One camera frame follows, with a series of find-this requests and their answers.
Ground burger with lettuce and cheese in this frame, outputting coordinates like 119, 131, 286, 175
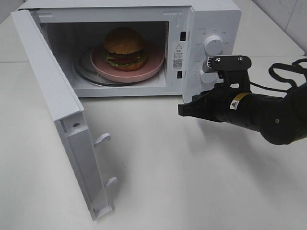
103, 27, 148, 71

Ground white microwave door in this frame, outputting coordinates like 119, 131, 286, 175
11, 10, 117, 220

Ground pink round plate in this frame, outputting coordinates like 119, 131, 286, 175
90, 42, 164, 83

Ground white microwave knob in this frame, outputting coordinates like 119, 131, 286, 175
204, 34, 224, 55
200, 70, 218, 84

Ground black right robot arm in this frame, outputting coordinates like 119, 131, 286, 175
178, 55, 307, 145

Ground white microwave oven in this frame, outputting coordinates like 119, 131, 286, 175
16, 0, 241, 102

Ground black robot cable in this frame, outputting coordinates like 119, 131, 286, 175
249, 59, 307, 93

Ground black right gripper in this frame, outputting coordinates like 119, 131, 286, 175
178, 55, 251, 122

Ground glass microwave turntable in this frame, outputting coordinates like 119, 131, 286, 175
74, 46, 151, 86

